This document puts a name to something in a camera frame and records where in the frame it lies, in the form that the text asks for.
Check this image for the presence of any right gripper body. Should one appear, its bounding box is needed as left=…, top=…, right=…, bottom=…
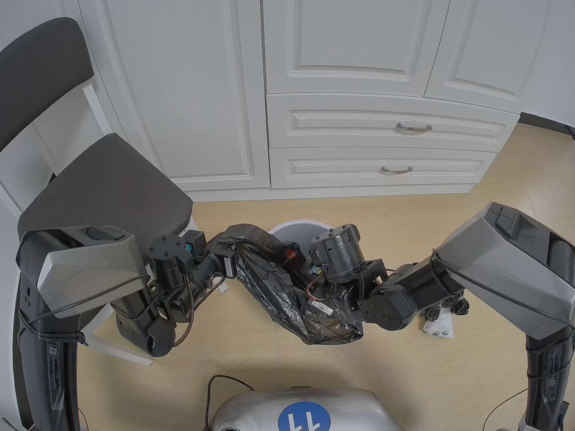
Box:
left=308, top=277, right=362, bottom=327

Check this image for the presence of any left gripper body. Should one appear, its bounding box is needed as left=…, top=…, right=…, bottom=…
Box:
left=191, top=236, right=238, bottom=293

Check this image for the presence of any black plastic bag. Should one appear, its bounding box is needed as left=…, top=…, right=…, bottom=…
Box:
left=225, top=224, right=364, bottom=345

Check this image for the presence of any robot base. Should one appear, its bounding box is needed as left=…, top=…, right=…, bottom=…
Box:
left=211, top=386, right=403, bottom=431

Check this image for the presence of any white trash bin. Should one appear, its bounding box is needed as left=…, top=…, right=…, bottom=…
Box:
left=268, top=219, right=335, bottom=259

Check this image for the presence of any white chair with grey pads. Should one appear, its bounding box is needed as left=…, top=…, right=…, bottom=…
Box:
left=0, top=16, right=230, bottom=367

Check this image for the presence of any white wardrobe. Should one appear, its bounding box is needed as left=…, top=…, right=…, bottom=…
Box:
left=74, top=0, right=555, bottom=203

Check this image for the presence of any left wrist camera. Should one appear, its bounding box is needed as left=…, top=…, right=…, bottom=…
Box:
left=184, top=229, right=208, bottom=259

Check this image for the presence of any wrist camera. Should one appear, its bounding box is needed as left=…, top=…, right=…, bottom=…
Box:
left=309, top=241, right=331, bottom=277
left=184, top=229, right=208, bottom=259

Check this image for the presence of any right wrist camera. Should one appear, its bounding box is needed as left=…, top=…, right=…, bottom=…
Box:
left=309, top=241, right=331, bottom=277

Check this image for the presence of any black cable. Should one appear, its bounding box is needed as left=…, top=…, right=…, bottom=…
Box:
left=485, top=386, right=533, bottom=431
left=204, top=374, right=257, bottom=431

